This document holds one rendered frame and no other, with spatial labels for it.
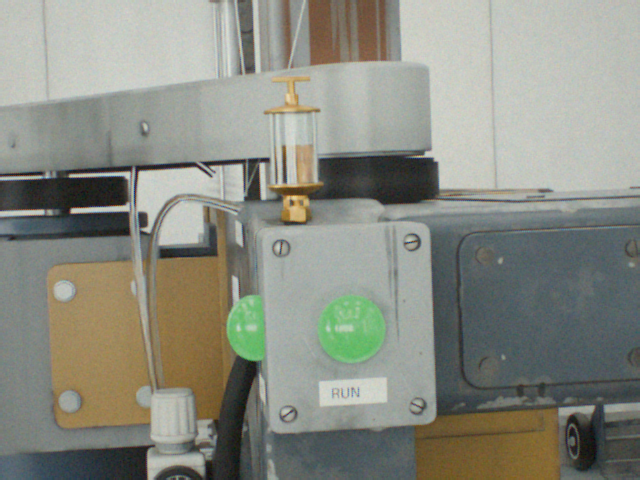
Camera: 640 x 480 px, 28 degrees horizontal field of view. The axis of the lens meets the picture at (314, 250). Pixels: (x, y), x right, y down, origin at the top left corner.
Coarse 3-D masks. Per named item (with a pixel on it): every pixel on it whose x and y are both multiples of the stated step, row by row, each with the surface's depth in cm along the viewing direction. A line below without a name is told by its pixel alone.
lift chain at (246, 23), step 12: (240, 12) 115; (252, 12) 115; (240, 24) 115; (252, 24) 115; (252, 36) 115; (252, 48) 115; (240, 60) 115; (252, 60) 115; (240, 72) 115; (252, 72) 115; (252, 168) 116; (252, 180) 116; (252, 192) 116
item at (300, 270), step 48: (288, 240) 56; (336, 240) 56; (384, 240) 57; (288, 288) 56; (336, 288) 57; (384, 288) 57; (288, 336) 56; (432, 336) 57; (288, 384) 56; (432, 384) 57; (288, 432) 57
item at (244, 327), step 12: (240, 300) 58; (252, 300) 58; (240, 312) 57; (252, 312) 57; (228, 324) 58; (240, 324) 57; (252, 324) 57; (228, 336) 58; (240, 336) 57; (252, 336) 57; (240, 348) 57; (252, 348) 57
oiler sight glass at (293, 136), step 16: (288, 112) 63; (304, 112) 63; (272, 128) 64; (288, 128) 63; (304, 128) 63; (272, 144) 64; (288, 144) 63; (304, 144) 63; (272, 160) 64; (288, 160) 63; (304, 160) 63; (272, 176) 64; (288, 176) 63; (304, 176) 63
